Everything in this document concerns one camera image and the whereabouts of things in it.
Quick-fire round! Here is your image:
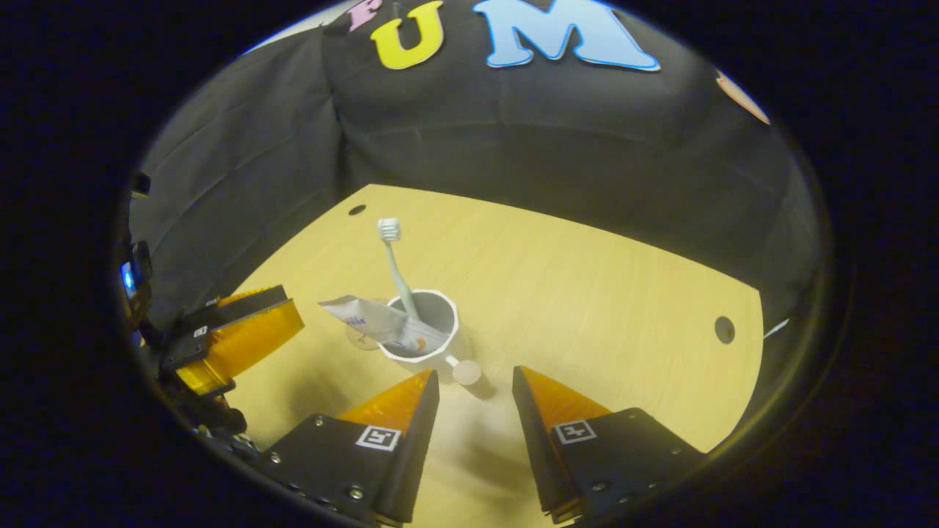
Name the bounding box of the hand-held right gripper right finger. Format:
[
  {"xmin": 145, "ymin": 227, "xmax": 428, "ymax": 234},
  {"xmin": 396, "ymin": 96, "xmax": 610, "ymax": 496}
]
[{"xmin": 511, "ymin": 365, "xmax": 709, "ymax": 523}]

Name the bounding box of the black backdrop cloth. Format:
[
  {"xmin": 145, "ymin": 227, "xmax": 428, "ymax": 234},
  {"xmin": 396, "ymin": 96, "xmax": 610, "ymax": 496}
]
[{"xmin": 128, "ymin": 0, "xmax": 822, "ymax": 331}]

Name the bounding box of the white cup with wooden handle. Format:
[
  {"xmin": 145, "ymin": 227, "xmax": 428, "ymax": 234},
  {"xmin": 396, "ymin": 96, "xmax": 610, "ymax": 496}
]
[{"xmin": 378, "ymin": 289, "xmax": 483, "ymax": 386}]

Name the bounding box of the pale green toothbrush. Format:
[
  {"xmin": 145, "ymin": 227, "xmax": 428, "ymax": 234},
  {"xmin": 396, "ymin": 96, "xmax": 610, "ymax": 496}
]
[{"xmin": 377, "ymin": 218, "xmax": 423, "ymax": 321}]

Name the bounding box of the wooden desktop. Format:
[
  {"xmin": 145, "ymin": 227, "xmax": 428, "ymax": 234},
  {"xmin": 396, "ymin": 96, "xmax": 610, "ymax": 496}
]
[{"xmin": 220, "ymin": 183, "xmax": 765, "ymax": 528}]

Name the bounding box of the white toothpaste tube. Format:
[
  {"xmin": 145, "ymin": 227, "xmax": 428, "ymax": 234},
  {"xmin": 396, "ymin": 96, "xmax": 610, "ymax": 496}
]
[{"xmin": 318, "ymin": 295, "xmax": 450, "ymax": 354}]

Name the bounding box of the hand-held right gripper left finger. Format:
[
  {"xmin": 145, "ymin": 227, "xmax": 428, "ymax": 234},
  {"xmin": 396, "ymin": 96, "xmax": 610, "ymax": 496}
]
[{"xmin": 264, "ymin": 369, "xmax": 441, "ymax": 526}]

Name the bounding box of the round brown coaster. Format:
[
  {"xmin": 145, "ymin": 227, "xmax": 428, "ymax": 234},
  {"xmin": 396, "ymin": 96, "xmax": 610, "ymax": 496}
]
[{"xmin": 345, "ymin": 323, "xmax": 382, "ymax": 351}]

